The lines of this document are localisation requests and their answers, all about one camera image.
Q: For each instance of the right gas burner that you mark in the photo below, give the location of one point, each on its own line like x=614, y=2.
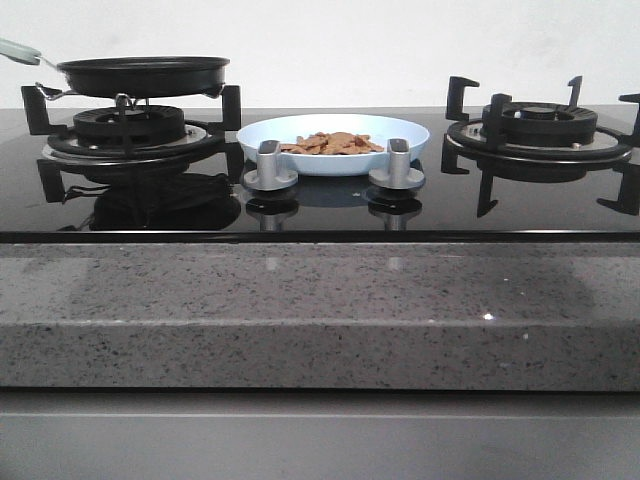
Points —
x=537, y=126

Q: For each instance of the black frying pan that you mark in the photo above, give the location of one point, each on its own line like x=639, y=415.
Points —
x=143, y=77

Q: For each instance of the left gas burner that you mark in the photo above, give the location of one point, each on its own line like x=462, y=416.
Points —
x=106, y=129

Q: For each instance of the silver left stove knob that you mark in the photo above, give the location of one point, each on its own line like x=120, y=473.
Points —
x=270, y=173

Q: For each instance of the silver right stove knob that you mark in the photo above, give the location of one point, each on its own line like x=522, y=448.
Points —
x=398, y=175

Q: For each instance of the black pan support grate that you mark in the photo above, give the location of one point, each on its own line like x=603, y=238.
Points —
x=492, y=120
x=138, y=166

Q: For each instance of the pile of brown meat slices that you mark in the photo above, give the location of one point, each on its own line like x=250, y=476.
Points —
x=337, y=143

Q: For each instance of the silver stove knob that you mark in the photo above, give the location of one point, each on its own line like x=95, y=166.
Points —
x=270, y=173
x=398, y=175

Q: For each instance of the black glass cooktop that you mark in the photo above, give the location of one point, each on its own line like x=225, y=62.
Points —
x=464, y=199

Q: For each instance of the light blue plate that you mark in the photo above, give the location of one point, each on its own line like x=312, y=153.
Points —
x=288, y=128

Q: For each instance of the black left pan support grate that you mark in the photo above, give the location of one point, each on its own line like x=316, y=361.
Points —
x=138, y=166

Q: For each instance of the gas burner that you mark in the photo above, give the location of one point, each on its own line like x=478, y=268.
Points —
x=537, y=126
x=106, y=129

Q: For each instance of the black right pan support grate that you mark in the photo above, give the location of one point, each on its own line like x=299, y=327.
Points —
x=492, y=120

